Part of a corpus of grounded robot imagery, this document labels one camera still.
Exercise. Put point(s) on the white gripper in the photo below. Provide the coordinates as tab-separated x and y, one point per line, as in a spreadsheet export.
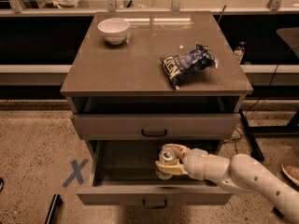
195	162

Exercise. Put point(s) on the black leaning pole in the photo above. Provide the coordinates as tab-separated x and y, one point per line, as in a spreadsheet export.
256	152

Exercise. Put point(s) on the open middle grey drawer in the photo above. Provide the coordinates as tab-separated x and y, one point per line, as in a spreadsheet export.
124	173

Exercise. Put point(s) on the clear plastic bottle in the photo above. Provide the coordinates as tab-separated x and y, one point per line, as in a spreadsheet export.
240	51

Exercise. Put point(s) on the grey drawer cabinet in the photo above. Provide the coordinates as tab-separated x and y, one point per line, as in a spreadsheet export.
129	78

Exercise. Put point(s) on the person's shoe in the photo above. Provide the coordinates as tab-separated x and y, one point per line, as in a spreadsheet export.
291	171

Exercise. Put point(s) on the blue chip bag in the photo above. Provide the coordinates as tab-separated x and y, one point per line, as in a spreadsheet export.
182	66

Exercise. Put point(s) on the white ceramic bowl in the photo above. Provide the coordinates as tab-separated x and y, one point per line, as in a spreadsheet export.
114	30

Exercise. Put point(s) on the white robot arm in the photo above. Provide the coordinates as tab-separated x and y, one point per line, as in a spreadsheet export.
240	175

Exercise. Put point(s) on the blue tape cross mark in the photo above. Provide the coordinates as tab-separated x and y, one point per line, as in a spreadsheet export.
76	174

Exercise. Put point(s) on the black bar lower left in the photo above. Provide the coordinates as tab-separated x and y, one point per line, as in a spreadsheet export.
55	204

